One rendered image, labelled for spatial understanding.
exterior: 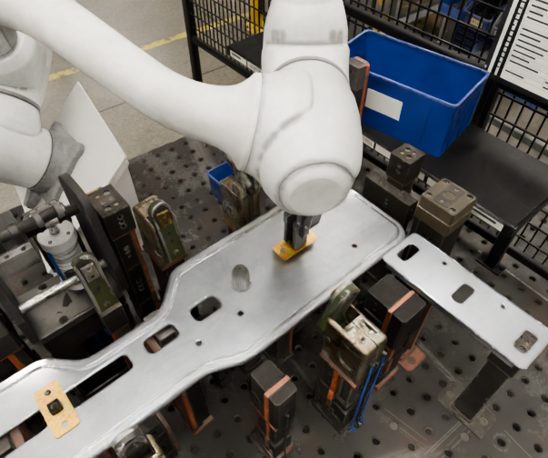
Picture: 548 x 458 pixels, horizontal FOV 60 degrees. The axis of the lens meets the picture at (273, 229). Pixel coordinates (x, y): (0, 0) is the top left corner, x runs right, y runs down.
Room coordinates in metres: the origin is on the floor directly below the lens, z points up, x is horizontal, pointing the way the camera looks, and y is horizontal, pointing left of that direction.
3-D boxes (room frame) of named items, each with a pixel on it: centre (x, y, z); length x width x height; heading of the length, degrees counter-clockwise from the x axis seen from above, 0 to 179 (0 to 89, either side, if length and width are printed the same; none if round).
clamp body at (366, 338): (0.36, -0.13, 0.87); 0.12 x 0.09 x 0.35; 40
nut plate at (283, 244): (0.56, -0.04, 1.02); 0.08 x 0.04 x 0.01; 130
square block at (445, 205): (0.63, -0.33, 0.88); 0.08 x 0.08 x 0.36; 40
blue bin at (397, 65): (0.93, -0.29, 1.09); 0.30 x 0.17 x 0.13; 50
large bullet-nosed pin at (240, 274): (0.48, 0.06, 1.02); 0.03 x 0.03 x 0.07
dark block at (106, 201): (0.56, 0.28, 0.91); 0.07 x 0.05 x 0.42; 40
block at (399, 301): (0.46, -0.22, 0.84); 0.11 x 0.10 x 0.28; 40
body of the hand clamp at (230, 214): (0.68, 0.07, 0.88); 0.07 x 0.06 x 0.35; 40
